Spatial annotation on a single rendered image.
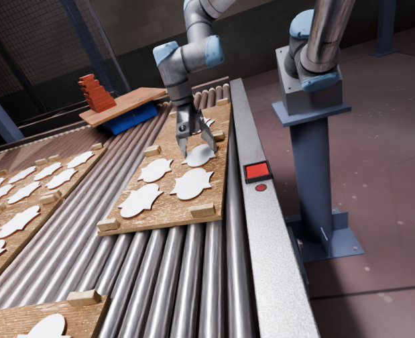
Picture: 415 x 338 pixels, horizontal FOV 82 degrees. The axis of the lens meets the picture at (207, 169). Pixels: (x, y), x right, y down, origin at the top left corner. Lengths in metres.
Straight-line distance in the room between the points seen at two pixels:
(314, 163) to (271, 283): 0.88
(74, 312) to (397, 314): 1.32
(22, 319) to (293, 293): 0.53
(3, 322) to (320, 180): 1.25
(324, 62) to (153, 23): 5.20
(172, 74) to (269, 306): 0.61
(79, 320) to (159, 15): 5.60
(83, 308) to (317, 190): 1.14
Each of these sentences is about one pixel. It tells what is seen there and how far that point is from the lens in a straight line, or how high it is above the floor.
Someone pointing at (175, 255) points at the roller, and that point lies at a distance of 0.57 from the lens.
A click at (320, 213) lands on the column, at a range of 1.49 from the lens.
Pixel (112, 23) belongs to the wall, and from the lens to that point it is 6.12.
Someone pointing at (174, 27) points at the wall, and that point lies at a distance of 5.78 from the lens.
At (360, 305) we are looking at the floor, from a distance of 1.50.
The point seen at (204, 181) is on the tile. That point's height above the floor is 0.94.
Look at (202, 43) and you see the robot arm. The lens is 0.73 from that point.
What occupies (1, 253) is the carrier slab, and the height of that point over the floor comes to 0.94.
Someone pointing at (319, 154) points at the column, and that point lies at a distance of 1.25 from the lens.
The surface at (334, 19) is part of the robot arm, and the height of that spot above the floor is 1.23.
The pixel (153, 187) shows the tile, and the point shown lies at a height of 0.94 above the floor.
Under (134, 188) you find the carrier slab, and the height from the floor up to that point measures 0.94.
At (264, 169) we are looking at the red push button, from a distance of 0.69.
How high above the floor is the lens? 1.32
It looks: 30 degrees down
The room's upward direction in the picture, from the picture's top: 20 degrees counter-clockwise
